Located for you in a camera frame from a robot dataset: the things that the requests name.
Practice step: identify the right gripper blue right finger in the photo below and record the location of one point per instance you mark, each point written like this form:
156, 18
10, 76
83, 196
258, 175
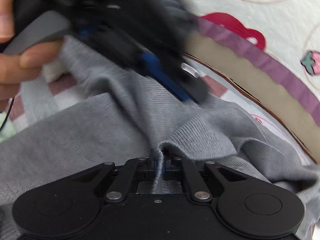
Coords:
186, 173

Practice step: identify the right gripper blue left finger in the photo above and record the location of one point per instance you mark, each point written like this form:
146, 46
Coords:
126, 178

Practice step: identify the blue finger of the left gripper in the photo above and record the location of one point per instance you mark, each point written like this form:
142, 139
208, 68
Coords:
150, 53

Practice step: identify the grey sweater with black cat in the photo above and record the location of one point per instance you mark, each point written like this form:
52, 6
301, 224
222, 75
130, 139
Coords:
127, 115

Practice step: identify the person's left hand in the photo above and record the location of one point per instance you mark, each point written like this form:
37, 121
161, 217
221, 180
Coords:
27, 66

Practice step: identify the folded white garment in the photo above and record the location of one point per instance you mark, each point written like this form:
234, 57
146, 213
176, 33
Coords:
54, 70

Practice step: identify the bear print quilt purple trim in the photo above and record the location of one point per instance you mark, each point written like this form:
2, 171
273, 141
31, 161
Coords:
281, 37

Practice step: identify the light green quilted garment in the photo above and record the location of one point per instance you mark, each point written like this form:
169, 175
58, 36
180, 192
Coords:
8, 130

